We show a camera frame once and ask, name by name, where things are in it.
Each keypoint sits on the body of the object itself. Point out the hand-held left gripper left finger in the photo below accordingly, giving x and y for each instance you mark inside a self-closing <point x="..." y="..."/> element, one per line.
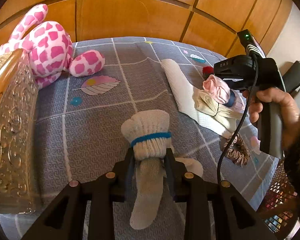
<point x="130" y="172"/>

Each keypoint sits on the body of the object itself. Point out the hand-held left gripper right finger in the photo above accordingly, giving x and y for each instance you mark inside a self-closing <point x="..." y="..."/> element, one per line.
<point x="170" y="175"/>

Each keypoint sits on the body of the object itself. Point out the pink sock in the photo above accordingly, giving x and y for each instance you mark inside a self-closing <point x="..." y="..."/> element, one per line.
<point x="215" y="87"/>

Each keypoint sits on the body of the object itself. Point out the white sock with blue band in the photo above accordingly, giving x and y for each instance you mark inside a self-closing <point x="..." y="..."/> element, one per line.
<point x="145" y="130"/>

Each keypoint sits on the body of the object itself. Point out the person's right hand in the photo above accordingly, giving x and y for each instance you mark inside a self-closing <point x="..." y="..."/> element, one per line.
<point x="290" y="115"/>

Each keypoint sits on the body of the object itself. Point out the red plush item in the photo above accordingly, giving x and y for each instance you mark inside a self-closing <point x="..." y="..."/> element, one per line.
<point x="208" y="70"/>

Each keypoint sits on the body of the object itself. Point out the cream folded cloth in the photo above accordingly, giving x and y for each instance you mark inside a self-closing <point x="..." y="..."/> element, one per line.
<point x="207" y="102"/>

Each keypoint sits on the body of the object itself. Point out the dark grey padded object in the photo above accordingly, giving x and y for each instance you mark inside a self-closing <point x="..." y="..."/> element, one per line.
<point x="295" y="72"/>

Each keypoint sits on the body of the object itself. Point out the grey printed bedsheet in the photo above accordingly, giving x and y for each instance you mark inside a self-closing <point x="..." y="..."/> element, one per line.
<point x="90" y="120"/>

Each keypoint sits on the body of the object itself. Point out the white towel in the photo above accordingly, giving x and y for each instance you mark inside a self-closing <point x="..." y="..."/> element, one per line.
<point x="180" y="90"/>

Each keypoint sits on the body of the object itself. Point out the brown scrunchie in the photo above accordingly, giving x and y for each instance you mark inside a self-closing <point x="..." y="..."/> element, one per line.
<point x="242" y="155"/>

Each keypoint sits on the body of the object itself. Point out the wooden wardrobe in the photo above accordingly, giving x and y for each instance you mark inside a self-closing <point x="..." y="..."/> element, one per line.
<point x="140" y="12"/>

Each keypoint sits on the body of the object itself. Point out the gold embossed tissue box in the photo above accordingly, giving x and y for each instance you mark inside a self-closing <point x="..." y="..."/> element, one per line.
<point x="12" y="130"/>

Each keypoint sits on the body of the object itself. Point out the pink spotted plush giraffe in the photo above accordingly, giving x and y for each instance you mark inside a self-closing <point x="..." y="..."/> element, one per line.
<point x="50" y="50"/>

